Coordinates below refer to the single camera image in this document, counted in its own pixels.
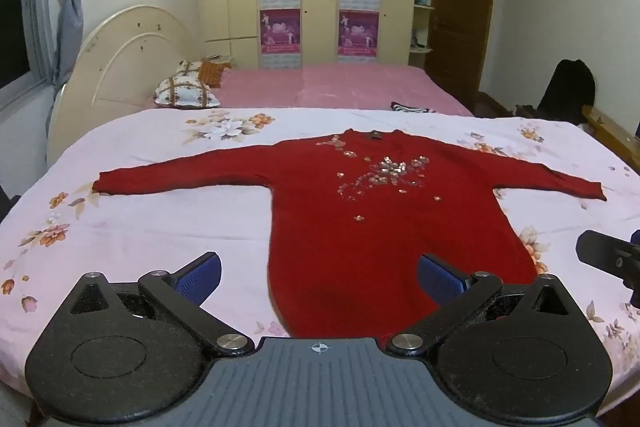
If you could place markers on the brown wooden door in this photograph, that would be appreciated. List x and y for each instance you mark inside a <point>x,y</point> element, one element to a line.
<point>457,7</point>

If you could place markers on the black white striped cloth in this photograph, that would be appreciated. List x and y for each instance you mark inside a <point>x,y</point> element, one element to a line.
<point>411,107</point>

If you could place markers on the cream curved headboard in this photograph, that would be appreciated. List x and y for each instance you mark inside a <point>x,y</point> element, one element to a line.
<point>115,72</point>

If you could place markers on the orange patterned pillow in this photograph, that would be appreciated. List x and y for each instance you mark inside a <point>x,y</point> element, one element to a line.
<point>210,74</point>

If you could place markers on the black bag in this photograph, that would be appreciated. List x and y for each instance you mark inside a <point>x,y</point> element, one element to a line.
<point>567,89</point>

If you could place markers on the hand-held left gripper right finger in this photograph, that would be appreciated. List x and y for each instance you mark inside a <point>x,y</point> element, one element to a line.
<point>439,281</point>

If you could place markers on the floral white bedsheet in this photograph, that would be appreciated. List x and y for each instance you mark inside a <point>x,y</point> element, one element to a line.
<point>150,227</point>

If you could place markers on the white patterned pillow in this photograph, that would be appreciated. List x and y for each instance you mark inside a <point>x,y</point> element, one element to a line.
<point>185,91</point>

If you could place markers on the window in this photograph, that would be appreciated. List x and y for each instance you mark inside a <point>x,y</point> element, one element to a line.
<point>15,7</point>

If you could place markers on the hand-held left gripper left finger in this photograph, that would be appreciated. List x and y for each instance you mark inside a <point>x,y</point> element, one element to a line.
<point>201,278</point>

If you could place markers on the grey tied curtain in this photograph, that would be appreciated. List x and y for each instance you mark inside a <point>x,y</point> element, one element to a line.
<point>67,7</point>

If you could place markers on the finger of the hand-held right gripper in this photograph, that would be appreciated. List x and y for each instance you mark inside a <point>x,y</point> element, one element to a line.
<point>607,252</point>

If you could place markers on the red sequined sweater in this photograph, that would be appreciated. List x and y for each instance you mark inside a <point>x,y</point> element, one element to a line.
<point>380,227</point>

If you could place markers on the pink bedspread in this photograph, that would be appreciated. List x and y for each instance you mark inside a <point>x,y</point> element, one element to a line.
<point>345,87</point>

